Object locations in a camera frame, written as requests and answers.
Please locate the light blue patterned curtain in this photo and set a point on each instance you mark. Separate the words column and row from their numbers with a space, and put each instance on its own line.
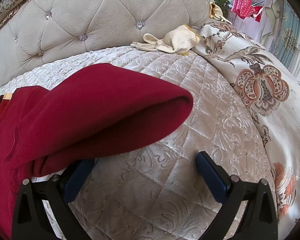
column 292, row 35

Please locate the floral patterned duvet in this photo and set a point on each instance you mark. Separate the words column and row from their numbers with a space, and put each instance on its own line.
column 272, row 100

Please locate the green plant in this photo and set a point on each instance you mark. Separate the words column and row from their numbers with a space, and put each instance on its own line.
column 221, row 1

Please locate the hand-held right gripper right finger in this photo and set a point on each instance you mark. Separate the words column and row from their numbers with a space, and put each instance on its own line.
column 213, row 177

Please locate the dark red garment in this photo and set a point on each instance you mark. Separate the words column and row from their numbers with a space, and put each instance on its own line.
column 90, row 120

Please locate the yellowish work glove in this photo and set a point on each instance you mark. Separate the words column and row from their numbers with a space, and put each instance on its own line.
column 216, row 11

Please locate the cream work glove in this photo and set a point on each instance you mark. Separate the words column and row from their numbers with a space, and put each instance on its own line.
column 170, row 41

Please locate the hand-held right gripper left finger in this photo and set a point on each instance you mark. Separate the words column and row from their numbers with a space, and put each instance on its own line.
column 73, row 180

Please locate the cream quilted bedspread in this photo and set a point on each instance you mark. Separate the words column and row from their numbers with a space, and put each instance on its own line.
column 150, row 140

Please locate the beige tufted headboard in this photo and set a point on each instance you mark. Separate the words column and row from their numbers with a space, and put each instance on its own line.
column 95, row 22

